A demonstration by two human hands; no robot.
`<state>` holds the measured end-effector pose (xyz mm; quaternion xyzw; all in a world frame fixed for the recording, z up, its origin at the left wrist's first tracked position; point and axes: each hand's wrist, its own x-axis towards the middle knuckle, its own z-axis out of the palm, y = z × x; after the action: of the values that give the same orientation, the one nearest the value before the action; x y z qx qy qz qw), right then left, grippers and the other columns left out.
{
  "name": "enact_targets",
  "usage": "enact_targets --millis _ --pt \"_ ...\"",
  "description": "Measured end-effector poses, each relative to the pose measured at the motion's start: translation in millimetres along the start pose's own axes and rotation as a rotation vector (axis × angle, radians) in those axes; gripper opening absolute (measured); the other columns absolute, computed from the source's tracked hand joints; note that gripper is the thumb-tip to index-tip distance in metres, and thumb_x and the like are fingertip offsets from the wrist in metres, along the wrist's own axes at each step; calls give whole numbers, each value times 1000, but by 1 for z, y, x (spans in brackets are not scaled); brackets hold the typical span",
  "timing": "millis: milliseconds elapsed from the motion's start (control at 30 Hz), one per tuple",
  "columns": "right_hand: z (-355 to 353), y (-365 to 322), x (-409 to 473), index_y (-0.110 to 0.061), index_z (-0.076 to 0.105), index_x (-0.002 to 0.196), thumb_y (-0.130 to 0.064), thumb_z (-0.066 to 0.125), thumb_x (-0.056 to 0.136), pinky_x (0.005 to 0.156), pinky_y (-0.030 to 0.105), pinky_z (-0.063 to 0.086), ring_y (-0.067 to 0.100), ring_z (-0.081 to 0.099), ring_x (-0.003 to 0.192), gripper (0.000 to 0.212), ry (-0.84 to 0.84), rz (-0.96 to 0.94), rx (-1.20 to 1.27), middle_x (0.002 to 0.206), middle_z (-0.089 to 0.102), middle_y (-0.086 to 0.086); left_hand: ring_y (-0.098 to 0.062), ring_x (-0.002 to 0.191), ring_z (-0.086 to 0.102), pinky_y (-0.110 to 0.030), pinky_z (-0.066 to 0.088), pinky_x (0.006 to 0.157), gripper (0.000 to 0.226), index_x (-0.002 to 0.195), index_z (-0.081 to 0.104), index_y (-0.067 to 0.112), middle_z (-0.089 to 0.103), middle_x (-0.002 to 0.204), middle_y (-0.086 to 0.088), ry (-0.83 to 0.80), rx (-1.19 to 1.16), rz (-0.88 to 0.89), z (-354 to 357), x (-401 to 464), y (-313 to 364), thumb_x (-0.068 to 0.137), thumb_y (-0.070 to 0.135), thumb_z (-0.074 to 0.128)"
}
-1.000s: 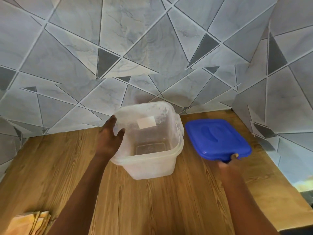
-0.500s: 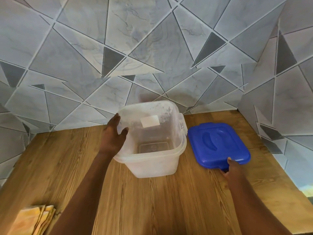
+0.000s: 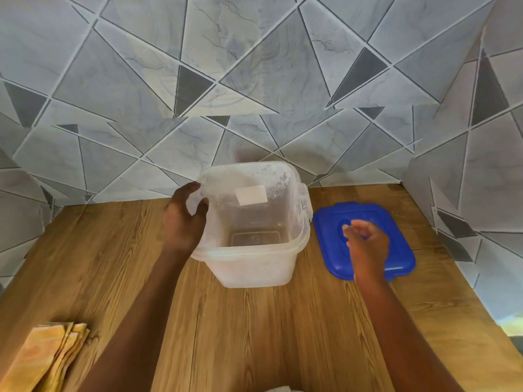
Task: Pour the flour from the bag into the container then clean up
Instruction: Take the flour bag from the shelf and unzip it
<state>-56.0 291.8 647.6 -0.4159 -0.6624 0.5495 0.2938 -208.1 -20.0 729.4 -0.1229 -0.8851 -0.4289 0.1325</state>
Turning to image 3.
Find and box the person's right hand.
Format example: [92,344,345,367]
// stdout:
[342,219,391,284]

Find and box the person's left hand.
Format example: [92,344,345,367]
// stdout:
[163,181,210,255]

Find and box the translucent plastic storage container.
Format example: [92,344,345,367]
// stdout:
[186,161,313,289]

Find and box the person's left forearm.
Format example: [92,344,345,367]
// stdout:
[78,246,197,392]

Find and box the person's right forearm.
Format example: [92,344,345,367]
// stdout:
[354,275,464,392]

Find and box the blue plastic container lid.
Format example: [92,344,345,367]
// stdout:
[313,202,417,282]

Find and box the folded yellow cloth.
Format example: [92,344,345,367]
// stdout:
[0,321,91,392]

